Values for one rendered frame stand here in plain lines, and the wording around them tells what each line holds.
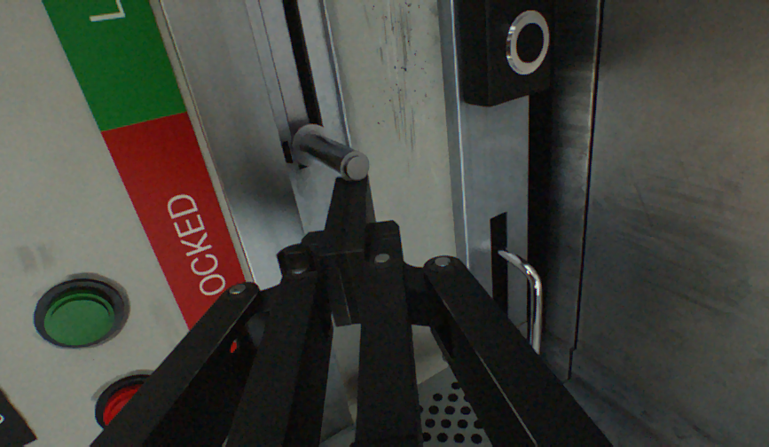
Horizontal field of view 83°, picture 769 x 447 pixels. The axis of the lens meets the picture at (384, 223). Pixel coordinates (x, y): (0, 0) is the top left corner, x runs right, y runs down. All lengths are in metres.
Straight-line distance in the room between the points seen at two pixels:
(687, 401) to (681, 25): 0.23
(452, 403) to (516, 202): 0.14
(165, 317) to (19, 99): 0.11
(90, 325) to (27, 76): 0.11
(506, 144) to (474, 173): 0.03
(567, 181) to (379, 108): 0.15
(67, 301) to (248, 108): 0.12
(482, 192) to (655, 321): 0.14
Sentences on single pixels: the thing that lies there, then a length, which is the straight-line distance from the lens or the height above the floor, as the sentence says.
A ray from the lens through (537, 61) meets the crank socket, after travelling 0.27.
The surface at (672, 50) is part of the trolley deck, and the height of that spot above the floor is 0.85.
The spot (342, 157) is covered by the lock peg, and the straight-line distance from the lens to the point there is 0.19.
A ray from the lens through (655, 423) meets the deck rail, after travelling 0.39.
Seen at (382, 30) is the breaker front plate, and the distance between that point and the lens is 0.25.
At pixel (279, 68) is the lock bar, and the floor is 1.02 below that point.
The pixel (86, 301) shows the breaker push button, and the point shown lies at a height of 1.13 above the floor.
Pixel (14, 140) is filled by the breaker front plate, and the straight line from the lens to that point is 0.22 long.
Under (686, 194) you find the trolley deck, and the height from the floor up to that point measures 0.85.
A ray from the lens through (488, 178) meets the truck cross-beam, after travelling 0.30.
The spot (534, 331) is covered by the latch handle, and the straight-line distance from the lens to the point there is 0.34.
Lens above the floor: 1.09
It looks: 24 degrees down
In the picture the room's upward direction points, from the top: 112 degrees counter-clockwise
